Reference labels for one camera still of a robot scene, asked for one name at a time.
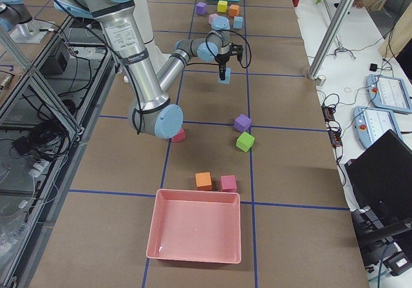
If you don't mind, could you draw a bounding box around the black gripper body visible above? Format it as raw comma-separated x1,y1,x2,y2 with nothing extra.
214,43,233,66

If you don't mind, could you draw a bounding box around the light blue block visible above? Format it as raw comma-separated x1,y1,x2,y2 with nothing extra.
232,16,243,30
218,68,231,84

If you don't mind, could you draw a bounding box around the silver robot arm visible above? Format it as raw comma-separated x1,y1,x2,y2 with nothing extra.
1,0,33,32
54,0,234,139

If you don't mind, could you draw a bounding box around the light pink block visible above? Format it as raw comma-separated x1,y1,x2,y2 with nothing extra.
208,14,219,24

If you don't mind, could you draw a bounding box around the orange block left side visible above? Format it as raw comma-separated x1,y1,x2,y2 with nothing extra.
228,4,240,17

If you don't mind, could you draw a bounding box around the yellow block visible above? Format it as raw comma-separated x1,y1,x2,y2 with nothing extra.
217,0,228,13

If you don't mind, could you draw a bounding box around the purple block left side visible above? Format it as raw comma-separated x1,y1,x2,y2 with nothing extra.
195,1,207,15

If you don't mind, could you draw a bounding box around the purple block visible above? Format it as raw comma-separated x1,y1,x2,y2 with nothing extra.
234,113,252,133
195,1,207,15

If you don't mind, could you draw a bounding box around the purple block right side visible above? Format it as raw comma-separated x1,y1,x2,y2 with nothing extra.
234,113,252,133

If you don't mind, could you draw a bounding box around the green block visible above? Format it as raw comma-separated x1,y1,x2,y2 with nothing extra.
236,131,255,152

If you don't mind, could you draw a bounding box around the orange block near pink tray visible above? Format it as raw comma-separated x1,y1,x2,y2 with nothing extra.
195,172,212,191

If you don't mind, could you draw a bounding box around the teach pendant near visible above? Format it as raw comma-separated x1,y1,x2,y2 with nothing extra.
353,106,402,149

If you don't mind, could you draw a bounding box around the teach pendant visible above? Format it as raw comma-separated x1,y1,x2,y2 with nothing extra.
353,106,402,149
366,74,411,114

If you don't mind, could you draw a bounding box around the pink plastic tray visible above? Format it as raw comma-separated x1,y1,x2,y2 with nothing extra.
145,189,241,264

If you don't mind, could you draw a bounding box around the teach pendant far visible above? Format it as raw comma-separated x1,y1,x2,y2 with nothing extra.
366,74,411,114

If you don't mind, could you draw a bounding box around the black laptop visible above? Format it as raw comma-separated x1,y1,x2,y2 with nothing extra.
344,128,412,218

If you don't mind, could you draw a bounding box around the pink block near pedestal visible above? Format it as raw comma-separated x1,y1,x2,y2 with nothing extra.
171,128,185,143

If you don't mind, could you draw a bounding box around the aluminium frame post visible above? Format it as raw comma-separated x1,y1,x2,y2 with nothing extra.
307,0,354,80

